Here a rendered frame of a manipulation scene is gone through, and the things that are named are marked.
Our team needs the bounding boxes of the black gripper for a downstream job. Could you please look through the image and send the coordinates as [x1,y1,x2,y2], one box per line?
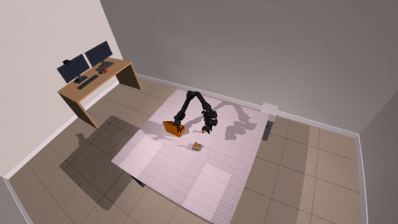
[202,118,213,134]

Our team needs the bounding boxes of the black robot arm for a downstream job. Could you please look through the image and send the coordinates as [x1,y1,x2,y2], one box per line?
[173,91,218,126]

